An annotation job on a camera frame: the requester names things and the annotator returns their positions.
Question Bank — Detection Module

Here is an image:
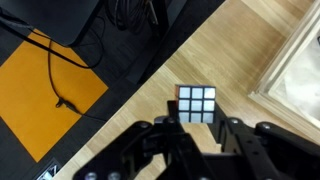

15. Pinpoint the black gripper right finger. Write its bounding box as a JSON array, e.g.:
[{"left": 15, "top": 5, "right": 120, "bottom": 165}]
[{"left": 210, "top": 102, "right": 320, "bottom": 180}]

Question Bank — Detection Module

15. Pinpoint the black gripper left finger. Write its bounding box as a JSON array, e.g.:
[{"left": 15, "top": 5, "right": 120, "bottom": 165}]
[{"left": 72, "top": 99, "right": 204, "bottom": 180}]

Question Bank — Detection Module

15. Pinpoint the small Rubik's cube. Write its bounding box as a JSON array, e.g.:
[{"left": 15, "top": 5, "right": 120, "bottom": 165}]
[{"left": 174, "top": 83, "right": 217, "bottom": 125}]

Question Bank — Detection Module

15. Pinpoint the wooden slatted box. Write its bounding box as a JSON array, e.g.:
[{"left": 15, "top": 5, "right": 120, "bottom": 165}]
[{"left": 247, "top": 0, "right": 320, "bottom": 134}]

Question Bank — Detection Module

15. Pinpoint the floor outlet box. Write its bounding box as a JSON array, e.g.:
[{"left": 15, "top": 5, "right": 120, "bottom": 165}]
[{"left": 32, "top": 158, "right": 63, "bottom": 180}]

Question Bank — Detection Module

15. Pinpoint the orange floor sheet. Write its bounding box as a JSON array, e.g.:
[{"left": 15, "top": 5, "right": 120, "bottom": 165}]
[{"left": 0, "top": 28, "right": 110, "bottom": 164}]

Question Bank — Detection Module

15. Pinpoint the grey chair mat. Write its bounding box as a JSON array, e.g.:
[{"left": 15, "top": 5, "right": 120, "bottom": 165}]
[{"left": 0, "top": 0, "right": 102, "bottom": 47}]

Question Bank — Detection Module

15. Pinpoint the thin black floor cable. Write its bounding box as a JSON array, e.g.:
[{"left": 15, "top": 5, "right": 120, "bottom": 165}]
[{"left": 0, "top": 14, "right": 109, "bottom": 123}]

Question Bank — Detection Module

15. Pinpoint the black cable bundle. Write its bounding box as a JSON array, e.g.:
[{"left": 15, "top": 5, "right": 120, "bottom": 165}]
[{"left": 106, "top": 0, "right": 160, "bottom": 34}]

